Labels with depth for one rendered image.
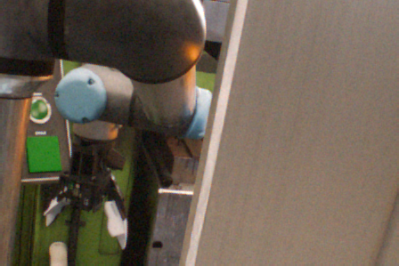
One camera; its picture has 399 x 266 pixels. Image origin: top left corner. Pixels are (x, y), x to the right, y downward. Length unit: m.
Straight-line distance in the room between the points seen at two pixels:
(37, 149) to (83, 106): 0.43
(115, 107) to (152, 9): 0.40
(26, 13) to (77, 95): 0.38
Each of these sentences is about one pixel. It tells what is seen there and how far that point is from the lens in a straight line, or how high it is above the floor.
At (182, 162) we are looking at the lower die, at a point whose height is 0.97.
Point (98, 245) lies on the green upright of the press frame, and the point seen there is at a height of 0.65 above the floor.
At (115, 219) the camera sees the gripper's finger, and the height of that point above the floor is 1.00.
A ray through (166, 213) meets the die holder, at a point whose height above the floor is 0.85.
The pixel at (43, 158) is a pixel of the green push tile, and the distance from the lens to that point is 1.27.
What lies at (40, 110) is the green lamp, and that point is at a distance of 1.29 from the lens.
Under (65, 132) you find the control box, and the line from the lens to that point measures 1.31.
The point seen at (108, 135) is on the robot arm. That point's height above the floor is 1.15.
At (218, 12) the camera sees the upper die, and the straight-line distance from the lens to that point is 1.41.
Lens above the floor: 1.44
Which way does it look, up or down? 14 degrees down
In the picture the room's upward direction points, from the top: 11 degrees clockwise
